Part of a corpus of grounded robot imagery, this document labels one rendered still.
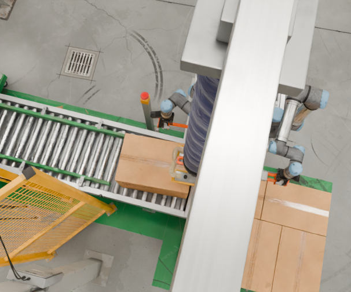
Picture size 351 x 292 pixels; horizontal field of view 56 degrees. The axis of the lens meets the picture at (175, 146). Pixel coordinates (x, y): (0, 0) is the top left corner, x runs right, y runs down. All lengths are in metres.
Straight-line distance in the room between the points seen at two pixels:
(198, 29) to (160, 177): 1.93
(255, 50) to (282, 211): 2.65
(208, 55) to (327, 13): 4.13
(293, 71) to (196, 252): 0.50
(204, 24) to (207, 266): 0.57
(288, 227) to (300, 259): 0.29
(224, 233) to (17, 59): 4.14
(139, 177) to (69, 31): 2.40
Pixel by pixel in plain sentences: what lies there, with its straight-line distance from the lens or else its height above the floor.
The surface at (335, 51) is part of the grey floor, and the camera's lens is 4.65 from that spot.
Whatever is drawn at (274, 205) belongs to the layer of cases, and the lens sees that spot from 3.19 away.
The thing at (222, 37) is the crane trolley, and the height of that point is 2.90.
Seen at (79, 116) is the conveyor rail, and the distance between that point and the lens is 3.30.
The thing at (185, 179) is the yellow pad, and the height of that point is 1.15.
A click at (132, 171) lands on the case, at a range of 2.70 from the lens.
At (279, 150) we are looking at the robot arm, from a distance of 2.17.
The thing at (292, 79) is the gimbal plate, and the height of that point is 2.88.
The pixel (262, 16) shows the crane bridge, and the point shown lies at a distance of 0.68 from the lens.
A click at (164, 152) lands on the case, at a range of 2.71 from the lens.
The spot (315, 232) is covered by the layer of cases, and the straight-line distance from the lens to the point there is 3.30.
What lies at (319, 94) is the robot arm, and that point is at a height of 1.68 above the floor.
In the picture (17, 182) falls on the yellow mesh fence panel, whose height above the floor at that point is 2.10.
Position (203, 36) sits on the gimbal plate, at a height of 2.88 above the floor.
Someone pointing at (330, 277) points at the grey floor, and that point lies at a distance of 3.95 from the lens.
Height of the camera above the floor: 3.58
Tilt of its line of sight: 75 degrees down
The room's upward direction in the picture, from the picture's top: 3 degrees clockwise
